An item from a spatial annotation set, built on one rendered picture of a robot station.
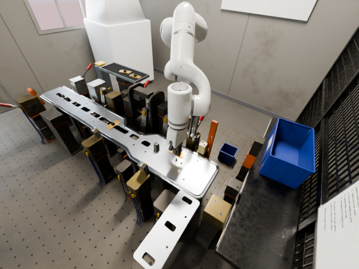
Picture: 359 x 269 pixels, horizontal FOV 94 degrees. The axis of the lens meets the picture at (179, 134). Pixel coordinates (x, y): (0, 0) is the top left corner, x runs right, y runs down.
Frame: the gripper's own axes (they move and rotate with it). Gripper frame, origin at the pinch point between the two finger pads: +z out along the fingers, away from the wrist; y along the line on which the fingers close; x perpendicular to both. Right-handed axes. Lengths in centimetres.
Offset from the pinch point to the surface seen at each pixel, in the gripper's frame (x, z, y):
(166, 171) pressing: -0.3, 8.7, 7.8
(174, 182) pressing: 6.0, 8.9, 10.5
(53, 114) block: -80, 5, 17
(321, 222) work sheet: 54, -8, 5
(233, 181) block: 28.0, 0.8, 0.7
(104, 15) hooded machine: -217, -16, -138
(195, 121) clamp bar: 0.4, -6.8, -15.4
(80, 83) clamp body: -102, 5, -17
